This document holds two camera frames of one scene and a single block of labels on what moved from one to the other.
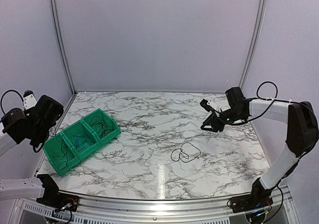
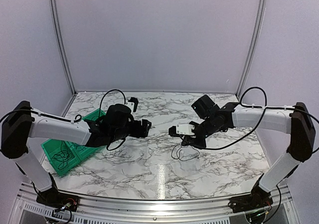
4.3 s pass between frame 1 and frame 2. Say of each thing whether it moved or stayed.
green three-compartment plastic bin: stayed
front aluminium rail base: stayed
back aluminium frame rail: stayed
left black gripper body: moved
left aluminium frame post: stayed
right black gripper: moved
